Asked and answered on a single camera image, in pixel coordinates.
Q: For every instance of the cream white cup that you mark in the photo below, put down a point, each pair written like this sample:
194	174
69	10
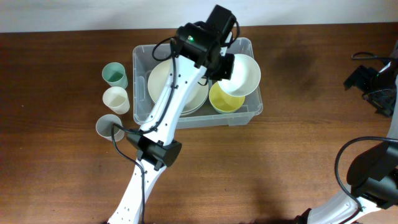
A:
116	99

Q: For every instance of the beige large bowl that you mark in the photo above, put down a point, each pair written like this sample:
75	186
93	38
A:
158	77
195	104

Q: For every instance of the mint green cup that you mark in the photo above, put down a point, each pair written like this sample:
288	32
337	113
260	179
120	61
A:
115	75

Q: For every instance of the white small bowl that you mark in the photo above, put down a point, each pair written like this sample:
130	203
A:
245	76

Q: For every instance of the yellow small bowl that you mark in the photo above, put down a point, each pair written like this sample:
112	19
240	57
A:
223	102

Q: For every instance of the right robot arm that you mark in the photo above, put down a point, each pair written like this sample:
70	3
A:
372	176

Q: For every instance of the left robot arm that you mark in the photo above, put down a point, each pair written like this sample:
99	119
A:
197	50

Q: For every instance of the grey cup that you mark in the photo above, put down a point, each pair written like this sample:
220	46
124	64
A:
104	126

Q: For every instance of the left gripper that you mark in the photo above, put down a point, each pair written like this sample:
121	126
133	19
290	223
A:
227	73

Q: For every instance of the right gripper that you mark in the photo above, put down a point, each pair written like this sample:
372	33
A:
360	79

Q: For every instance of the clear plastic storage container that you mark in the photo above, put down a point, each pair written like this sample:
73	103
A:
143	63

